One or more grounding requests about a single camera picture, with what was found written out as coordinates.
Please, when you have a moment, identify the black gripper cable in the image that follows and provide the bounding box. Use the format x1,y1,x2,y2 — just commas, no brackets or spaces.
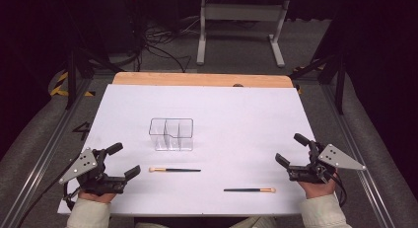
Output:
331,172,348,208
14,153,83,228

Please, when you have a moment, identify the black-handled makeup brush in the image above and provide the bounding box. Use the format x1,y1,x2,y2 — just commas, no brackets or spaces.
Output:
223,187,277,193
148,167,202,174

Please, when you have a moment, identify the aluminium rail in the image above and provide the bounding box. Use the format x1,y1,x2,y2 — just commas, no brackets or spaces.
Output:
0,78,94,228
319,84,397,228

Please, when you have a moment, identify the black tripod stand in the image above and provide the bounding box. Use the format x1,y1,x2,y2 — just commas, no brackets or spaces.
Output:
63,46,125,111
289,52,347,115

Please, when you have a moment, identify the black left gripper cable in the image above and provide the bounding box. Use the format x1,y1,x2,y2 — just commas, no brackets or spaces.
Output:
14,153,83,228

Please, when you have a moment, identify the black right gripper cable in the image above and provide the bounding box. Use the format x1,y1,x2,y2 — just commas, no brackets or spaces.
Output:
331,172,348,208

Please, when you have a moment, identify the person's right leg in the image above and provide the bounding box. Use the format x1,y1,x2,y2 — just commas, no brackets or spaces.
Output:
230,215,279,228

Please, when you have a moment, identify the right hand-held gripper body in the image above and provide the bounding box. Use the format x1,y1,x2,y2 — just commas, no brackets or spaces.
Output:
286,140,368,185

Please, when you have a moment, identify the person's left hand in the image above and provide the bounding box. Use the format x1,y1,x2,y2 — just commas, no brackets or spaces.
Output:
78,188,116,204

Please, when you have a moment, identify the person's right hand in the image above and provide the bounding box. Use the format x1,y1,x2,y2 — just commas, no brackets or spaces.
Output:
297,172,339,200

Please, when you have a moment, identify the person's leg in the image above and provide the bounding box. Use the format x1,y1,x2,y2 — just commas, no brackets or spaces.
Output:
134,221,185,228
230,215,279,228

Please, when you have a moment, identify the person's left leg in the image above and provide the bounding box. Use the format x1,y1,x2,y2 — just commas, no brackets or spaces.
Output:
134,221,185,228

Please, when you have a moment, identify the white metal stand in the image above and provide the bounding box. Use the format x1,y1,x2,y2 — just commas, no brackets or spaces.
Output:
196,0,291,68

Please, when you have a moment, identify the clear plastic organizer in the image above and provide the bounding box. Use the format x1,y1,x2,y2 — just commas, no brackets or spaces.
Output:
148,117,194,152

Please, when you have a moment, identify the black floor cable loop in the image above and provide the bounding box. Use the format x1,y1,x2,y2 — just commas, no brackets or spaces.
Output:
144,43,192,73

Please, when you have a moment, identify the tangle of floor cables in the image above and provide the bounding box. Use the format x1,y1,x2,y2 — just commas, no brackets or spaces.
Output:
141,15,202,45

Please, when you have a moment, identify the black equipment cabinet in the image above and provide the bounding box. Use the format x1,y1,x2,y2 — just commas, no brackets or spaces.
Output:
97,0,146,55

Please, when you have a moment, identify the white table cover sheet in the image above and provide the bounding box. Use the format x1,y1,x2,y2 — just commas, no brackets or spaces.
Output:
57,83,317,217

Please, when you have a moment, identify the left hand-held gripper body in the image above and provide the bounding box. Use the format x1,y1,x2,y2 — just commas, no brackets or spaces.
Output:
58,147,128,196

